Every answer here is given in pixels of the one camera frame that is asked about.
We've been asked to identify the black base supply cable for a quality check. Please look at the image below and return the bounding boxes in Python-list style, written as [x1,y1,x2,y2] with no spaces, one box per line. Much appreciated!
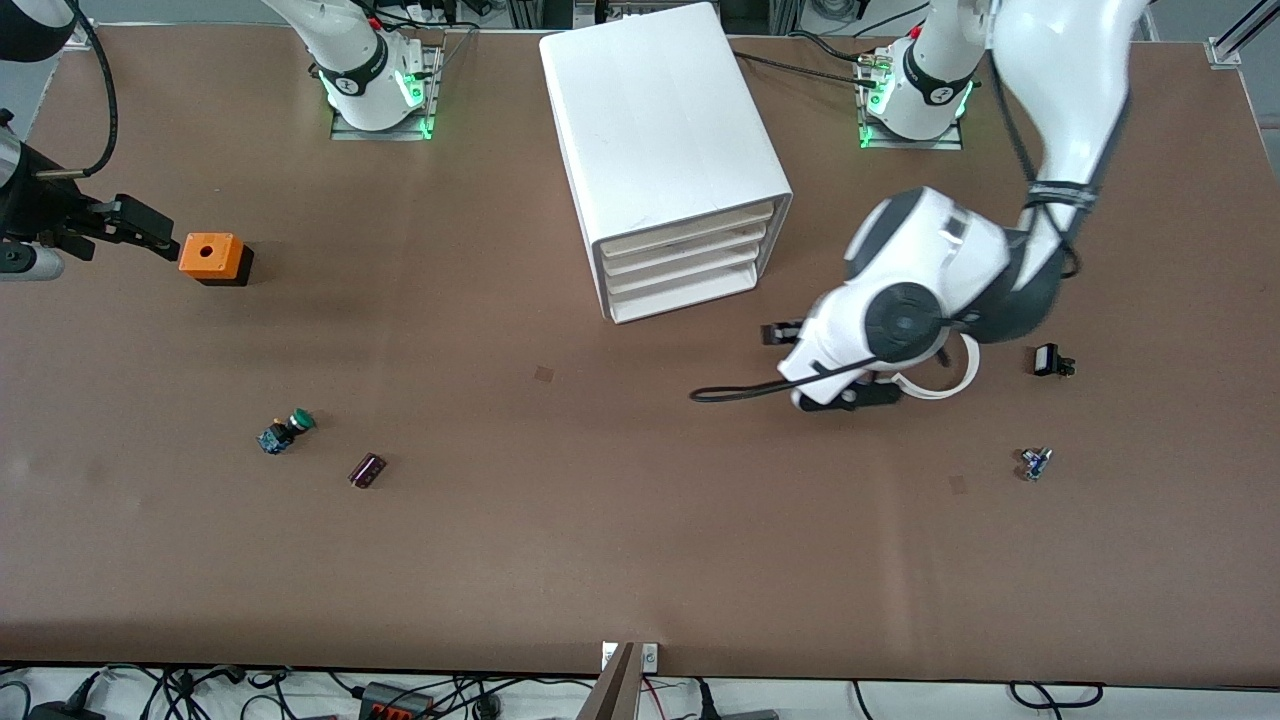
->
[735,50,886,89]

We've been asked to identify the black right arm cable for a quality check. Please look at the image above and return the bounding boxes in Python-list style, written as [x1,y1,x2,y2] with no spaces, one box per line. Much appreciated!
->
[68,0,120,181]

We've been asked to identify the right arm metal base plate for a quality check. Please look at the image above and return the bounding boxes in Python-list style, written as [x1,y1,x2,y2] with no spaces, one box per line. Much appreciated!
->
[330,45,443,142]

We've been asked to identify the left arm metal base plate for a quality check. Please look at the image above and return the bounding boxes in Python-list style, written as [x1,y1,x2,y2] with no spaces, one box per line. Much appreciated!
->
[858,50,967,152]

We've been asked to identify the orange button enclosure box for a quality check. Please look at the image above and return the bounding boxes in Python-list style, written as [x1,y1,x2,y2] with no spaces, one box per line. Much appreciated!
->
[179,233,254,288]

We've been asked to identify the black power strip red switches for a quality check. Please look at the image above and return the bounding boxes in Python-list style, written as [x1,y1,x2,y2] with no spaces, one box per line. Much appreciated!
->
[358,682,438,720]

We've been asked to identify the green mushroom push button switch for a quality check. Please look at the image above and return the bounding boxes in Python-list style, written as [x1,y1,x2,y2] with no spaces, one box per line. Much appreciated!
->
[258,408,317,456]

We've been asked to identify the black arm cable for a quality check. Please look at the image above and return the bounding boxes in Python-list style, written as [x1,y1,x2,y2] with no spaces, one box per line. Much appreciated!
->
[688,40,1136,404]
[68,0,120,181]

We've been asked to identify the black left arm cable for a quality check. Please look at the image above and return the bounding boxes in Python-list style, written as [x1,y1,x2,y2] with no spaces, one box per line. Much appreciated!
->
[688,40,1136,404]

